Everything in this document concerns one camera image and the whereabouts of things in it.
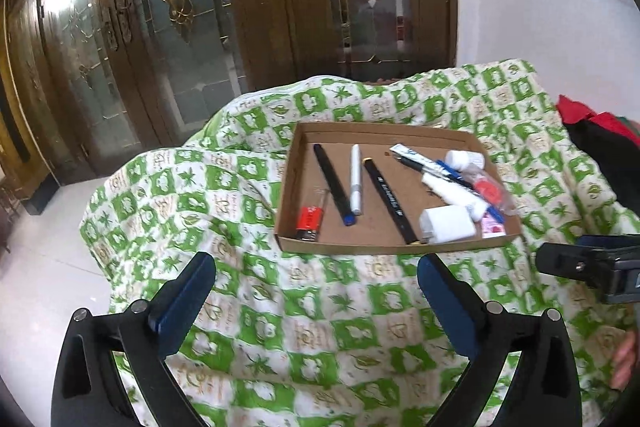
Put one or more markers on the shallow cardboard tray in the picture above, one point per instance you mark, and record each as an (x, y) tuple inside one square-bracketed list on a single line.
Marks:
[(300, 157)]

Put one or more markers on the black marker with blue cap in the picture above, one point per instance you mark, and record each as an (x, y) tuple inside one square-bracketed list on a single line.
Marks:
[(334, 184)]

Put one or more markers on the person's right hand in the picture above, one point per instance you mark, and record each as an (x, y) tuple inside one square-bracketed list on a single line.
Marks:
[(627, 357)]

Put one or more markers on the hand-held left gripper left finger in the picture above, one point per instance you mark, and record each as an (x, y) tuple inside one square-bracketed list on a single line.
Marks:
[(184, 302)]

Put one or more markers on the black cloth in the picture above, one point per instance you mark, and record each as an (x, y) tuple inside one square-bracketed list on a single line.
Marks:
[(610, 157)]

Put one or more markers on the small white box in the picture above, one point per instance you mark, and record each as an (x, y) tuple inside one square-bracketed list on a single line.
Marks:
[(447, 224)]

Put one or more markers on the white tube with blue print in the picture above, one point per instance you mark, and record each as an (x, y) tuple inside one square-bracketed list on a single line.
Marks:
[(410, 153)]

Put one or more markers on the white pill bottle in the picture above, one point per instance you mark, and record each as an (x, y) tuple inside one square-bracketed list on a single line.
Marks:
[(465, 159)]

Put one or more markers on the blue pen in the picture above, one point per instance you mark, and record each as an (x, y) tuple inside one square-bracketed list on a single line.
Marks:
[(457, 179)]

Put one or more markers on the green white printed blanket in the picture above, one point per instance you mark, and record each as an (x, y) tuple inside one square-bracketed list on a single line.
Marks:
[(325, 317)]

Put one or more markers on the small glass bottle red label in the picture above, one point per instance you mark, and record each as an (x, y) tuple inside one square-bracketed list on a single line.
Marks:
[(310, 219)]

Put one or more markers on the black gel pen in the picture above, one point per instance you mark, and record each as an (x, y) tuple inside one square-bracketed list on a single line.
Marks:
[(415, 167)]

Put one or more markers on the white spray bottle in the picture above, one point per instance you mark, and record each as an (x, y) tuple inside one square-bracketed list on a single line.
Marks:
[(452, 194)]

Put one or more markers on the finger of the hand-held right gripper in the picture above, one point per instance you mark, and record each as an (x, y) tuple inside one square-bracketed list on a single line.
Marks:
[(610, 241), (570, 261)]

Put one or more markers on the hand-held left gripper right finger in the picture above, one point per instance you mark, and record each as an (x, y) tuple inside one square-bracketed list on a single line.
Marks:
[(450, 307)]

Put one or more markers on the white pen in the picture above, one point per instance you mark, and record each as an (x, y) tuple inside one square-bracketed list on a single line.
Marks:
[(355, 179)]

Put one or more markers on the black marker with yellow ends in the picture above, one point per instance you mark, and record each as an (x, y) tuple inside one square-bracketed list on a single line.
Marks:
[(390, 199)]

